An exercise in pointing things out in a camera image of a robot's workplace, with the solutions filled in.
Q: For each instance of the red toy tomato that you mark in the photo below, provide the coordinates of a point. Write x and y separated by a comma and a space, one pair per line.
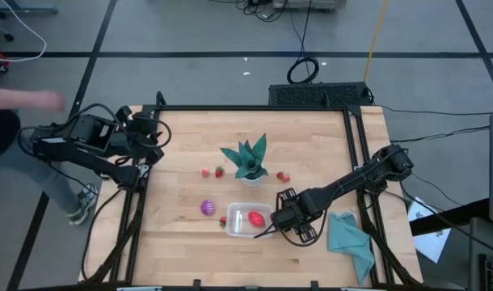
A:
256, 219

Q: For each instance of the white paper sheet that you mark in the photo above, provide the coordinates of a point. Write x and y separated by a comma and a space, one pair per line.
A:
430, 242

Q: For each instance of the person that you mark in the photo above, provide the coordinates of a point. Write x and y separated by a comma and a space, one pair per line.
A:
48, 182

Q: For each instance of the purple striped toy onion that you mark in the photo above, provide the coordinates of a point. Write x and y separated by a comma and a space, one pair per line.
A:
207, 207

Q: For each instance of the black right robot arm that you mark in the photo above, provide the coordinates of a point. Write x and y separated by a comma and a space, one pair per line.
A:
351, 178

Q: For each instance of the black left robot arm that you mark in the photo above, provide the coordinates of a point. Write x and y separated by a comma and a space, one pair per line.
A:
81, 155

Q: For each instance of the large red toy strawberry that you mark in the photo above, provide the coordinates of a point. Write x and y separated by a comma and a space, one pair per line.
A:
223, 222

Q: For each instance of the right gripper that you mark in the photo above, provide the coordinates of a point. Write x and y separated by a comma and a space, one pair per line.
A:
299, 214

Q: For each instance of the grey equipment box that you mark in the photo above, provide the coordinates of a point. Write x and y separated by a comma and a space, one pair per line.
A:
311, 4

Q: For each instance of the artificial green snake plant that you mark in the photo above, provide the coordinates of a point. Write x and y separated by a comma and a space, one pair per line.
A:
248, 159

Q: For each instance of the small toy peach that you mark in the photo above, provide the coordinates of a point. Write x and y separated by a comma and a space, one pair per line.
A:
205, 172
286, 178

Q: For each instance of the clear plastic tupperware container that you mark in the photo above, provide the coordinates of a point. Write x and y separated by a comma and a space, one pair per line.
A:
238, 226

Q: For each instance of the white arm base bracket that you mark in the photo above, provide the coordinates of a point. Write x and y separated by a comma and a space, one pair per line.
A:
143, 170

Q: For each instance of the white plant pot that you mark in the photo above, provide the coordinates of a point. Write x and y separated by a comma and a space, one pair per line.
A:
251, 182

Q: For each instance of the small toy strawberry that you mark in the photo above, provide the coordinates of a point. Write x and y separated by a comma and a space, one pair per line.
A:
219, 172
279, 175

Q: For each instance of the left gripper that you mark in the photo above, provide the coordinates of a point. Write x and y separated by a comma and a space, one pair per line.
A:
133, 137

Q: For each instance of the black desk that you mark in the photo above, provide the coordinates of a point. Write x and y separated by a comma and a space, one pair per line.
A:
452, 218

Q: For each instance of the teal cloth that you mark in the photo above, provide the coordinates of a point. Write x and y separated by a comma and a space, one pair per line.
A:
349, 242

